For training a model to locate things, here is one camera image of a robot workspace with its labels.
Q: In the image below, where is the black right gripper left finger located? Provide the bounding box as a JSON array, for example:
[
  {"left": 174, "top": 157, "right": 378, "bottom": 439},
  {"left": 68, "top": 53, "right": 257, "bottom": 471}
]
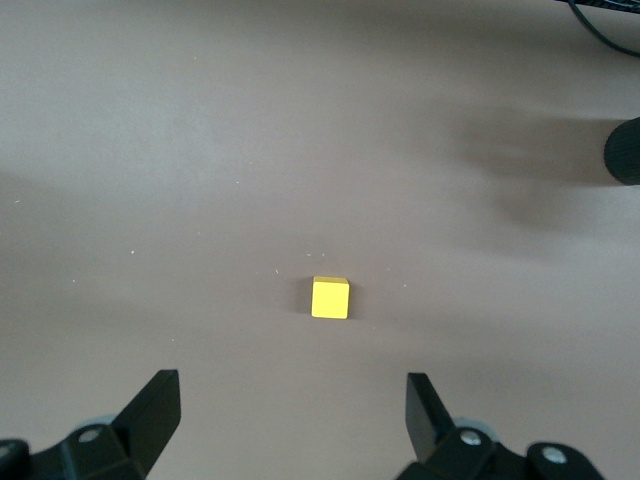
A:
[{"left": 0, "top": 369, "right": 181, "bottom": 480}]

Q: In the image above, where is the yellow cube block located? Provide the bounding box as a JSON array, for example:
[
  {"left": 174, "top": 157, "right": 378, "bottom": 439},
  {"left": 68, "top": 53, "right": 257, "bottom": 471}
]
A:
[{"left": 310, "top": 275, "right": 351, "bottom": 321}]

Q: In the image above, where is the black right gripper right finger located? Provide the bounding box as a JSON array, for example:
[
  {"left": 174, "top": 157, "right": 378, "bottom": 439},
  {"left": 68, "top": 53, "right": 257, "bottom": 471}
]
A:
[{"left": 394, "top": 372, "right": 607, "bottom": 480}]

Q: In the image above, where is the black looped cable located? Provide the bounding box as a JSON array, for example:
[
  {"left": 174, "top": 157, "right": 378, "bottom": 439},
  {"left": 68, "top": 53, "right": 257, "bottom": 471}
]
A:
[{"left": 566, "top": 0, "right": 640, "bottom": 57}]

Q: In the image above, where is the black ribbed cylinder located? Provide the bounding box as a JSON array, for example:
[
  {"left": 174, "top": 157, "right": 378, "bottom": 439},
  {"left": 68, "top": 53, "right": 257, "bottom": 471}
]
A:
[{"left": 603, "top": 116, "right": 640, "bottom": 189}]

